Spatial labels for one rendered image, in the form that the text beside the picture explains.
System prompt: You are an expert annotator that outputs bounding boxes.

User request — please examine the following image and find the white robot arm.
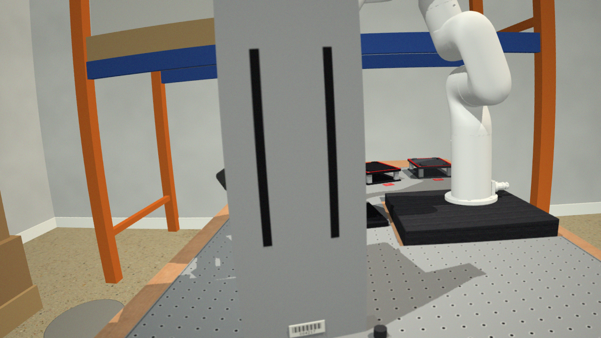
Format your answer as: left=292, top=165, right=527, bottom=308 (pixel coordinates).
left=418, top=0, right=511, bottom=206

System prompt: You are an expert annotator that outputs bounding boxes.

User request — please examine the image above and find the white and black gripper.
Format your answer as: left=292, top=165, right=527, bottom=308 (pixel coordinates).
left=216, top=169, right=226, bottom=190

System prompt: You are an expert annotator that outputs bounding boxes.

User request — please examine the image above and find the dark grey cylinder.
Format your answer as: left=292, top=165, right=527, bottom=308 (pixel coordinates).
left=374, top=324, right=387, bottom=338

